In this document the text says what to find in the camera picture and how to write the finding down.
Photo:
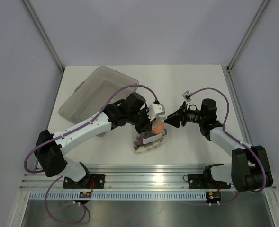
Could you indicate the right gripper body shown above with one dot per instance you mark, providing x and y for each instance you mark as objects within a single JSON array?
[{"x": 193, "y": 116}]

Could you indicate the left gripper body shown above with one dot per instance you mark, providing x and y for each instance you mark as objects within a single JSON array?
[{"x": 141, "y": 120}]

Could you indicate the orange peach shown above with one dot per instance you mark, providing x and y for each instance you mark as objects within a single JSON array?
[{"x": 157, "y": 126}]

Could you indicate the clear zip top bag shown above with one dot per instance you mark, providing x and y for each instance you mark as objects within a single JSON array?
[{"x": 162, "y": 135}]

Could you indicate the red grape bunch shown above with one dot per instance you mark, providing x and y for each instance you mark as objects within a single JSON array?
[{"x": 145, "y": 138}]

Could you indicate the grey toy fish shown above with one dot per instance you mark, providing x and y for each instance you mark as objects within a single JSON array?
[{"x": 147, "y": 147}]

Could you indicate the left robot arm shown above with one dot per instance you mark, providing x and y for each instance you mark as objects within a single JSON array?
[{"x": 52, "y": 148}]

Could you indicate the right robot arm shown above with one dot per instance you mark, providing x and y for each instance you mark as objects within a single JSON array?
[{"x": 249, "y": 169}]

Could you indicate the clear plastic tray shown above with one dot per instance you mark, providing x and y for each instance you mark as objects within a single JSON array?
[{"x": 84, "y": 94}]

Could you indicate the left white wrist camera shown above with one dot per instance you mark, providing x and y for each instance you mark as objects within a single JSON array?
[{"x": 155, "y": 110}]

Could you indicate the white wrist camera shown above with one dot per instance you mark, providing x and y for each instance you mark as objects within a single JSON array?
[
  {"x": 187, "y": 96},
  {"x": 155, "y": 110}
]

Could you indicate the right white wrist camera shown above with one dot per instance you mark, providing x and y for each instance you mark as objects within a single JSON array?
[{"x": 187, "y": 96}]

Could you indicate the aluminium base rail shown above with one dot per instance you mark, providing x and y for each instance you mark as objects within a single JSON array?
[{"x": 127, "y": 177}]

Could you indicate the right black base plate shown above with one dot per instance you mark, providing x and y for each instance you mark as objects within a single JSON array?
[{"x": 197, "y": 181}]

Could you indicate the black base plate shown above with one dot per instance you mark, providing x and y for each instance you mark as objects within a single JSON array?
[
  {"x": 96, "y": 181},
  {"x": 197, "y": 181}
]

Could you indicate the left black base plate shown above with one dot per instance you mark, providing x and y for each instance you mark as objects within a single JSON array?
[{"x": 96, "y": 181}]

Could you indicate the white slotted cable duct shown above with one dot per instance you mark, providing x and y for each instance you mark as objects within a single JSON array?
[{"x": 119, "y": 196}]

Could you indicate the right aluminium frame post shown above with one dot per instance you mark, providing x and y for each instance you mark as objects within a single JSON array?
[{"x": 248, "y": 33}]

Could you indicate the aluminium frame post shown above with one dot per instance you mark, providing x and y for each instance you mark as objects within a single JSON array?
[
  {"x": 40, "y": 29},
  {"x": 248, "y": 33}
]

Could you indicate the right side aluminium rail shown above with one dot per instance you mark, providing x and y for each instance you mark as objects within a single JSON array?
[{"x": 271, "y": 194}]

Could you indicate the left aluminium frame post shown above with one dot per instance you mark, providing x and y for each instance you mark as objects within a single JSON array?
[{"x": 40, "y": 29}]

